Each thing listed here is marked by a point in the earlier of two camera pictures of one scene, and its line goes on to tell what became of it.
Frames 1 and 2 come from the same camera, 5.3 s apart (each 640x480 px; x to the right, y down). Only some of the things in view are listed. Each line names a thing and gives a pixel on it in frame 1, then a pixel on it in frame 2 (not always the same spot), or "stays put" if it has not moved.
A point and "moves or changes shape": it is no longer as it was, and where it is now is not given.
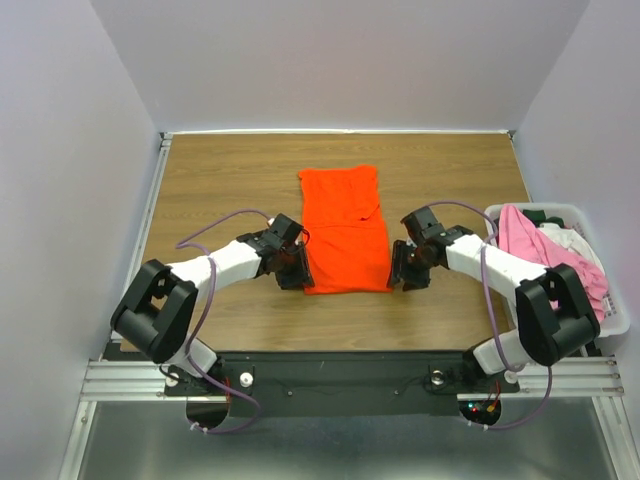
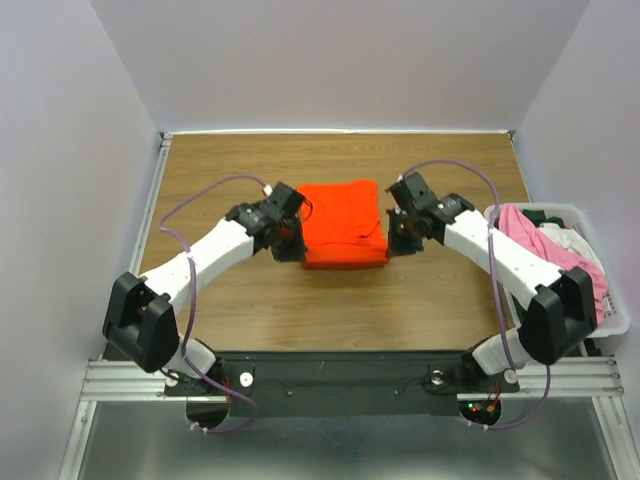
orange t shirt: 348,246 moves or changes shape
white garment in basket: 571,239 stays put
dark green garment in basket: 538,217 stays put
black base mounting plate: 343,384 stays put
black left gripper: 302,273 → 294,252
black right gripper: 399,270 → 396,244
